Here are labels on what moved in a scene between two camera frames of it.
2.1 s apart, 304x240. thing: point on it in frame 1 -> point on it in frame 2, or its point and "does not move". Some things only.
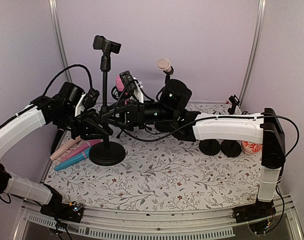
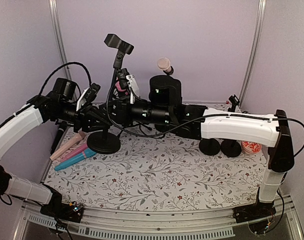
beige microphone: (77, 140) does not move
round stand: (209, 147) does not move
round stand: (106, 153) -> (106, 142)
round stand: (234, 101) does not move
